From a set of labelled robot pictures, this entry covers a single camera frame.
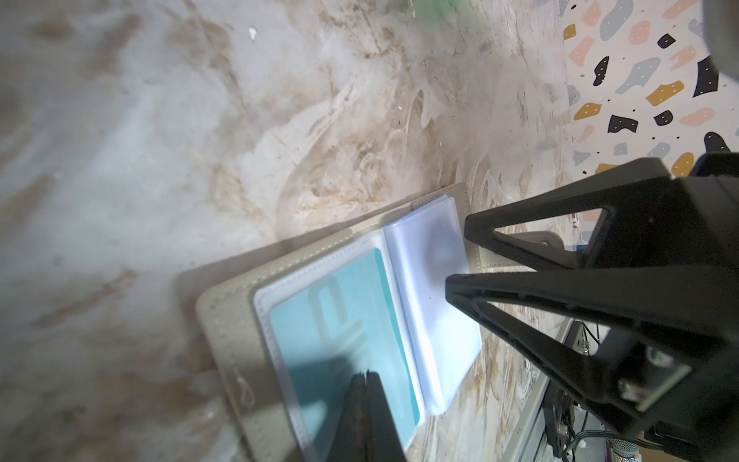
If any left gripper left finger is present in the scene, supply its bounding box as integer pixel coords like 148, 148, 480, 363
327, 373, 367, 462

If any aluminium mounting rail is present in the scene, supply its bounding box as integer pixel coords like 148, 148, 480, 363
498, 316, 578, 462

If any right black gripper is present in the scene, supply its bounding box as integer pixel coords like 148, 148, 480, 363
446, 153, 738, 461

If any grey card holder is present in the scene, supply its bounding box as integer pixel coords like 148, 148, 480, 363
194, 181, 564, 462

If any teal credit card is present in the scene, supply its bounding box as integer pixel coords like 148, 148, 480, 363
253, 244, 425, 461

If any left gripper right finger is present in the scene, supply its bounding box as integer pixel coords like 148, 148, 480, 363
365, 372, 406, 462

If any green card tray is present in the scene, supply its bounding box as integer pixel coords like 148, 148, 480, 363
386, 0, 463, 23

